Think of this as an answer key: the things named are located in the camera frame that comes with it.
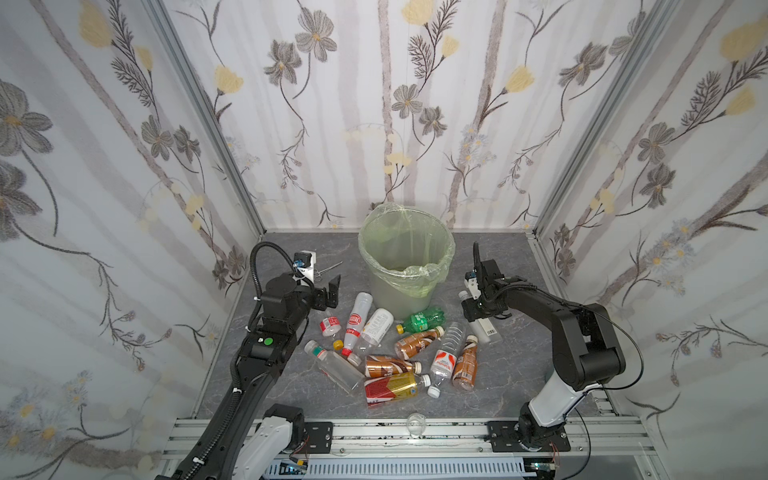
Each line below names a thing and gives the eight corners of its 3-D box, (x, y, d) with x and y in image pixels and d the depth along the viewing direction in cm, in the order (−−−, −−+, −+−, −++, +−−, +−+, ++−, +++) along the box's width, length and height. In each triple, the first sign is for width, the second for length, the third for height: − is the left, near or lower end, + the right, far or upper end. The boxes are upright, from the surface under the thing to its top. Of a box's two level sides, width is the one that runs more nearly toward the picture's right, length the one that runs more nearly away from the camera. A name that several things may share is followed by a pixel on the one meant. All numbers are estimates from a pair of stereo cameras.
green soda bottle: (398, 336, 91) (398, 332, 89) (393, 320, 94) (394, 316, 92) (447, 325, 93) (448, 322, 91) (441, 310, 97) (442, 306, 95)
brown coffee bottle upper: (402, 363, 87) (403, 357, 83) (394, 351, 89) (395, 345, 86) (444, 336, 93) (447, 329, 89) (435, 325, 95) (438, 318, 91)
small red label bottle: (319, 336, 91) (318, 332, 88) (322, 321, 94) (320, 316, 92) (340, 336, 91) (339, 332, 88) (342, 321, 94) (341, 316, 92)
